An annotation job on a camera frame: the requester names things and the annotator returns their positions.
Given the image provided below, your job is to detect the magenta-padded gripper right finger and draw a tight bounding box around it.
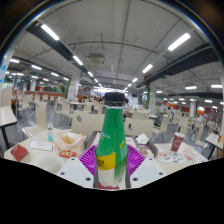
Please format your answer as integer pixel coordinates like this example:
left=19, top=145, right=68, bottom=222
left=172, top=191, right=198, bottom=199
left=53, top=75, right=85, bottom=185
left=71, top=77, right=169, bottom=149
left=126, top=144, right=167, bottom=190

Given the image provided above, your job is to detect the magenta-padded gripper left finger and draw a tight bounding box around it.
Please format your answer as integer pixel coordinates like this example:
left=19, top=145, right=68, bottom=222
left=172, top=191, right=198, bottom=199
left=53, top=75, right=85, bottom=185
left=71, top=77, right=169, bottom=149
left=56, top=144, right=99, bottom=190

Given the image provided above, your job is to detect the green drink bottle black cap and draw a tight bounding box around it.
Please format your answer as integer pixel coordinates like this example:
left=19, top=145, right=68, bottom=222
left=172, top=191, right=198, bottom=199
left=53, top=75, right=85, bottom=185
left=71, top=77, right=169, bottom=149
left=94, top=92, right=130, bottom=188

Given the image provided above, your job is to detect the small red sauce packet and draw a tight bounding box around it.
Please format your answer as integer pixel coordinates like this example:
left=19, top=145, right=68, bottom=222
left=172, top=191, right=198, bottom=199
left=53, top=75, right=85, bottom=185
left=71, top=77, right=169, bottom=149
left=58, top=150, right=78, bottom=159

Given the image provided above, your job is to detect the white cup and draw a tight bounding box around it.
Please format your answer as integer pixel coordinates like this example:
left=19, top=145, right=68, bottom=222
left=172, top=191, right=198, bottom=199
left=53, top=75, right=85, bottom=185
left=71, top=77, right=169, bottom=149
left=35, top=153, right=65, bottom=175

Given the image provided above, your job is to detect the printed paper placemat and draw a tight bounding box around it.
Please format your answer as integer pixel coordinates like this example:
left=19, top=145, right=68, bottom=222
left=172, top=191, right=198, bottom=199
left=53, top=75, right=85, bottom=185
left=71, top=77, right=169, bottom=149
left=157, top=149, right=188, bottom=165

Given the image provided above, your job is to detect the white napkin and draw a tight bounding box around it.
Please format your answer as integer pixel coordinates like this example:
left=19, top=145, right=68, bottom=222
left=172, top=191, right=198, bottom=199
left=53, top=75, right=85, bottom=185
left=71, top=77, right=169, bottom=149
left=135, top=133, right=150, bottom=146

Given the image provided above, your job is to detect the food wrapper with fries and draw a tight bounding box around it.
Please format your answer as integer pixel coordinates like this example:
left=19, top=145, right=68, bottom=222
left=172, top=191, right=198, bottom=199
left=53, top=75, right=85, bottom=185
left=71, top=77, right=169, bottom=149
left=53, top=130, right=85, bottom=152

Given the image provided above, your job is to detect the red paper cup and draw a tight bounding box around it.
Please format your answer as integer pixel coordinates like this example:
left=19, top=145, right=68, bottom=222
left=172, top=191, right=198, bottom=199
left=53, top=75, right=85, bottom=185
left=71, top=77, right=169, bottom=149
left=170, top=131, right=186, bottom=154

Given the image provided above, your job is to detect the white paper placemat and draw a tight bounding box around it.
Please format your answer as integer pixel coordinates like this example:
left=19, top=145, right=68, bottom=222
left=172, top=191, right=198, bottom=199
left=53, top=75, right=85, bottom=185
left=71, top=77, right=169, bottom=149
left=26, top=137, right=55, bottom=154

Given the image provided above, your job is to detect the small clear bottle teal label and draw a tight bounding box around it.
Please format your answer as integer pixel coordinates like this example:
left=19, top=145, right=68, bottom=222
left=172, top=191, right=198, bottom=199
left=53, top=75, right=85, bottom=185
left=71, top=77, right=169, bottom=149
left=47, top=126, right=55, bottom=143

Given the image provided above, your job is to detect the group of beige chairs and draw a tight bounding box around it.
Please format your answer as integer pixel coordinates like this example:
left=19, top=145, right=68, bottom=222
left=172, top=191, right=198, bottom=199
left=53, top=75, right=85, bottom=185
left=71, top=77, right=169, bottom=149
left=15, top=94, right=209, bottom=143

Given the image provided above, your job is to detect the red snack packet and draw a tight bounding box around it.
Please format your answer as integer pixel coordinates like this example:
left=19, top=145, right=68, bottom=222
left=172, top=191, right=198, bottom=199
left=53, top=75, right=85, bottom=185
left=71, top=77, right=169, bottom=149
left=10, top=143, right=30, bottom=163

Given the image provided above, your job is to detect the person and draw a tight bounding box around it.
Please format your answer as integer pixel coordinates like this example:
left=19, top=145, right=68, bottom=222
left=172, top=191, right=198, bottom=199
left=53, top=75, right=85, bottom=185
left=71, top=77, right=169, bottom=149
left=122, top=97, right=134, bottom=119

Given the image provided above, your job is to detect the ceiling air conditioner unit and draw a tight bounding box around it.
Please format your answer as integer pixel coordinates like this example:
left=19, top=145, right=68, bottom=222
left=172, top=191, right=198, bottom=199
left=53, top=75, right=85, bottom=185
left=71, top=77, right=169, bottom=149
left=86, top=52, right=106, bottom=66

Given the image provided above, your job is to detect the group of ceiling lights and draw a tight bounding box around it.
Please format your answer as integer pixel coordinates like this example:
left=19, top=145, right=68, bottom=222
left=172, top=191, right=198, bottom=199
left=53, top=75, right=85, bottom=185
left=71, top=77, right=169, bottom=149
left=9, top=23, right=224, bottom=105

